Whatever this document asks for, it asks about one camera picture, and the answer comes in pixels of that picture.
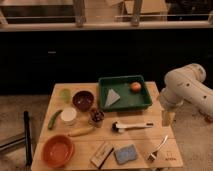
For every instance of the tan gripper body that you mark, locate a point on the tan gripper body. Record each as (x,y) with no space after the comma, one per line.
(167,118)

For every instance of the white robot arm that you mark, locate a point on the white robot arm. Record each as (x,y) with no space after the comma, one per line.
(186,84)

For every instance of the purple bowl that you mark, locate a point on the purple bowl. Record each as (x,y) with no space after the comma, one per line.
(83,100)

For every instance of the orange bowl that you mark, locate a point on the orange bowl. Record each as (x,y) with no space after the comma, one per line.
(57,151)

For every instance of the metal fork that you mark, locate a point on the metal fork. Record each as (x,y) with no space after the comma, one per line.
(153,155)

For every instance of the orange fruit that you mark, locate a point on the orange fruit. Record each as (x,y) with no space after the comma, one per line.
(135,87)

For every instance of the blue sponge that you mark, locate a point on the blue sponge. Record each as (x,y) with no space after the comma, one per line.
(125,154)

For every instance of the green plastic tray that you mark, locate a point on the green plastic tray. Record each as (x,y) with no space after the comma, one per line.
(128,100)

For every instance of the wooden block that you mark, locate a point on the wooden block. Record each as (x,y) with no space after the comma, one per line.
(101,154)

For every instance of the small cup with dark contents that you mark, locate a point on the small cup with dark contents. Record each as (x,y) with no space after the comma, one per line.
(96,117)

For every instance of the wooden table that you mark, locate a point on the wooden table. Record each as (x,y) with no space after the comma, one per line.
(144,140)

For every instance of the white round container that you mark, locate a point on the white round container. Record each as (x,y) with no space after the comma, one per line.
(69,115)

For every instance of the green cucumber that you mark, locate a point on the green cucumber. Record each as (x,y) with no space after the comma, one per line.
(53,119)

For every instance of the black bar on floor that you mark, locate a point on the black bar on floor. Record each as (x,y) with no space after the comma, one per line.
(27,139)

